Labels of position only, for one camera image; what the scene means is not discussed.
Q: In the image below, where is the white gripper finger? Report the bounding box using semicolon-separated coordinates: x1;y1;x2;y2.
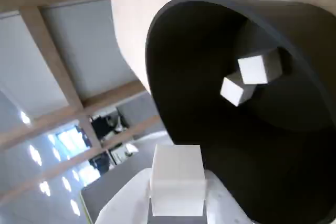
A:
204;170;253;224
94;168;154;224

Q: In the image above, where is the white cube block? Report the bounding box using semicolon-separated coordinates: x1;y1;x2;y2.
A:
150;144;206;217
237;48;283;85
219;73;257;107

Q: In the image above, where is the black pot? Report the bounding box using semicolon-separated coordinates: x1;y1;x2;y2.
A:
145;0;336;224

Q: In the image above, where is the dark office equipment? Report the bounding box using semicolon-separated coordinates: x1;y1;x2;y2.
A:
90;108;131;141

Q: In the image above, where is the wooden partition frame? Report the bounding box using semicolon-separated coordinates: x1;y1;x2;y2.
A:
0;0;169;209

